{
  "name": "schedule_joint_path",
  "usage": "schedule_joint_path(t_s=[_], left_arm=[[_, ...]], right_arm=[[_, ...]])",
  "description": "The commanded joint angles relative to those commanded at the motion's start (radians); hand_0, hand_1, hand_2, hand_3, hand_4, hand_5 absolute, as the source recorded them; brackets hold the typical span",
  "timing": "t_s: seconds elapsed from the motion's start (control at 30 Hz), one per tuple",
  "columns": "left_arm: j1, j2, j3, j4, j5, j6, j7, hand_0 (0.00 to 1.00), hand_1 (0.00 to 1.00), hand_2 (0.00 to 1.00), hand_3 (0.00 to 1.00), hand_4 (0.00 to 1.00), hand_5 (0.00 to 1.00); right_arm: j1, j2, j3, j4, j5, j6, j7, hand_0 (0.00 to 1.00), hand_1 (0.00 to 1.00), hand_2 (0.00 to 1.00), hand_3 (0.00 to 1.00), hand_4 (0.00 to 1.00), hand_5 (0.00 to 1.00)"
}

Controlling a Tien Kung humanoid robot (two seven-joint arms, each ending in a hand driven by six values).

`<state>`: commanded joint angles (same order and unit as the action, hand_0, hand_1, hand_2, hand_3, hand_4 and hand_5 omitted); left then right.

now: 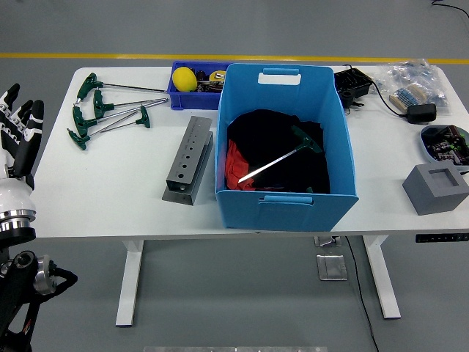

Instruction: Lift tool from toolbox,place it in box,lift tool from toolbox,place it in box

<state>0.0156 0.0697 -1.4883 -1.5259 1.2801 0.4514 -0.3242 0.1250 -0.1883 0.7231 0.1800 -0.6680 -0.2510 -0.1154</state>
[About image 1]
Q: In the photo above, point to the beige resistor tape strip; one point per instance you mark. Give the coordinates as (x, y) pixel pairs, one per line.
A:
(408, 96)

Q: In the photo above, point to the dark electronic parts pile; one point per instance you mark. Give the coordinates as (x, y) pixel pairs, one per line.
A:
(209, 86)

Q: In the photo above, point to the grey block with square recess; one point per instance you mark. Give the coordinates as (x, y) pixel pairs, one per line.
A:
(428, 198)

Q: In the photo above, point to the light blue oval parts tray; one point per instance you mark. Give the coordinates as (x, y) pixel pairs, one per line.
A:
(445, 144)

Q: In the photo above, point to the red cloth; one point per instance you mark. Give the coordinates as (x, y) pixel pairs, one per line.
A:
(236, 168)

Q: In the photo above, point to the black cloth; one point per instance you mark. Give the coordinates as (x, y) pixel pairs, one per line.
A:
(264, 139)

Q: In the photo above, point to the black power adapter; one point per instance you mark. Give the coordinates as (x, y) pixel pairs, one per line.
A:
(422, 113)

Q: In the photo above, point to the clear plastic parts bags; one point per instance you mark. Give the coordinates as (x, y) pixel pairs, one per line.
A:
(406, 75)

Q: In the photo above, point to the small metal floor bracket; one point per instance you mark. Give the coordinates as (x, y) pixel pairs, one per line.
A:
(326, 241)

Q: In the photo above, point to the grey metal tool stand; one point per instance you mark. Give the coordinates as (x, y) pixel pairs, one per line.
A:
(187, 161)

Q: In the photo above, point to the square metal floor plate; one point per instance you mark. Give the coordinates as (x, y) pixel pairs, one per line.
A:
(331, 267)

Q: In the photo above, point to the small dark blue bin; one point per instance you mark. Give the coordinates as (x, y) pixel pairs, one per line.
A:
(194, 100)

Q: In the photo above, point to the yellow lemon-shaped ball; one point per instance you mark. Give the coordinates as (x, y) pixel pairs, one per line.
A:
(184, 78)

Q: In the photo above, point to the white table leg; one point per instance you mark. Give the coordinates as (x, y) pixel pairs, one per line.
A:
(383, 278)
(129, 282)

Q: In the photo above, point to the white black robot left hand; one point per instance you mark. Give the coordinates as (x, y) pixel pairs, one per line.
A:
(14, 194)

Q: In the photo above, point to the large light blue box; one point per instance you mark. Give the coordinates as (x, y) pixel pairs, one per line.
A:
(286, 216)

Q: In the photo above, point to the black table control panel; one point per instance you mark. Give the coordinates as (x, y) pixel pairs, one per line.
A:
(441, 238)

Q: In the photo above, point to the yellow tape measure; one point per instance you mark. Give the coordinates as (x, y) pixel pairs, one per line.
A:
(217, 76)

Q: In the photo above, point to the black plastic tray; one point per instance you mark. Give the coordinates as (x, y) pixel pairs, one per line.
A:
(351, 82)

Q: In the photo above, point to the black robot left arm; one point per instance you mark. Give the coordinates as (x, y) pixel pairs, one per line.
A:
(14, 278)

